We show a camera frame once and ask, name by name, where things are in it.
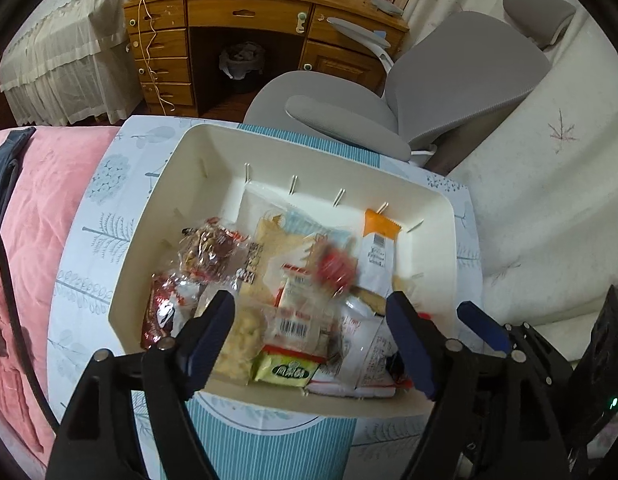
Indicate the small green snack packet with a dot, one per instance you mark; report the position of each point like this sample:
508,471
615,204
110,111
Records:
284,370

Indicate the fluffy pale floss snack packet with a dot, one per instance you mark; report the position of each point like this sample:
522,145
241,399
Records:
241,342

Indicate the orange snack packet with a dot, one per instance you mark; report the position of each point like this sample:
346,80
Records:
381,245

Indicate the grey office chair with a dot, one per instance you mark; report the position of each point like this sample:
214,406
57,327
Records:
439,85

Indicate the floral cream curtain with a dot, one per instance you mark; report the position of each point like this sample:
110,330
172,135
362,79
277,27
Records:
539,185

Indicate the wooden desk with drawers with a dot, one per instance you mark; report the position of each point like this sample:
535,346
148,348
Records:
249,10

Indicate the round nut cake packet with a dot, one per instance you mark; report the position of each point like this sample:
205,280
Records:
209,250

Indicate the toast slice packet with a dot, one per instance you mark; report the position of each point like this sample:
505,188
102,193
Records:
269,250

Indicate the trash bin with liner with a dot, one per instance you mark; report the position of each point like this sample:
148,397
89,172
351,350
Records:
241,65

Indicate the brown chocolate pie packet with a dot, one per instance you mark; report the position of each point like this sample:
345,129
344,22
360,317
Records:
161,310

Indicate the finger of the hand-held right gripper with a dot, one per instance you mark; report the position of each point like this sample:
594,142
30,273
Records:
481,327

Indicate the pink blanket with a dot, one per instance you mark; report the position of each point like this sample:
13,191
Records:
49,195

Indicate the red cookie packet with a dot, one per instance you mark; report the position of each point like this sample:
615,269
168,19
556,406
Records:
296,285

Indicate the white snack packet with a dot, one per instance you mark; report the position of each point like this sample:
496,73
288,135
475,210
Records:
369,355

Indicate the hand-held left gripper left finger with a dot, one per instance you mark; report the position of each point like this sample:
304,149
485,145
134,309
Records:
214,340

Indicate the red fruit snack packet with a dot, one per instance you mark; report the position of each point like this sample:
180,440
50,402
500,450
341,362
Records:
336,267

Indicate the dark blue jeans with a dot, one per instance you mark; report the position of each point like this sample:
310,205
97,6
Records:
6,160

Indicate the white plastic storage box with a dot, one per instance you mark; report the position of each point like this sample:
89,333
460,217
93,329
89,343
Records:
209,160

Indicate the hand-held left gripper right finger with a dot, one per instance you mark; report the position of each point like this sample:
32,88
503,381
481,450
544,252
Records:
414,345

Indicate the white lace furniture cover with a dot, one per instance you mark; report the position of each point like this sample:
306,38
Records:
64,50

